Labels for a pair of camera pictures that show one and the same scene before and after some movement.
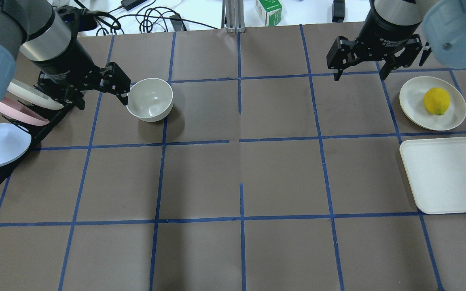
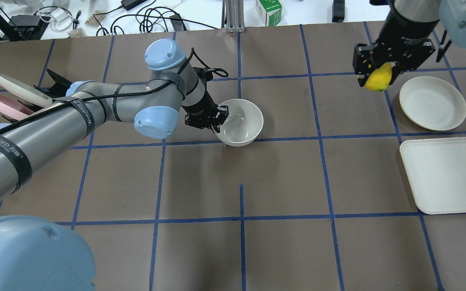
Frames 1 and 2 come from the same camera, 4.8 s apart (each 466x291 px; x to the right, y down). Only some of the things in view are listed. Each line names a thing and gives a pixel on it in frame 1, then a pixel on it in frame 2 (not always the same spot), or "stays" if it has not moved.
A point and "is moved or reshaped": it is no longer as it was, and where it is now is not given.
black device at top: x=338 y=11 stays
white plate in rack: x=32 y=94 stays
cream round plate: x=411 y=102 stays
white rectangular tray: x=447 y=175 stays
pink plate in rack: x=20 y=111 stays
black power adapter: x=128 y=5 stays
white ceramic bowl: x=150 y=100 is moved or reshaped
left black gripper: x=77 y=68 to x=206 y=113
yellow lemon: x=437 y=100 to x=379 y=79
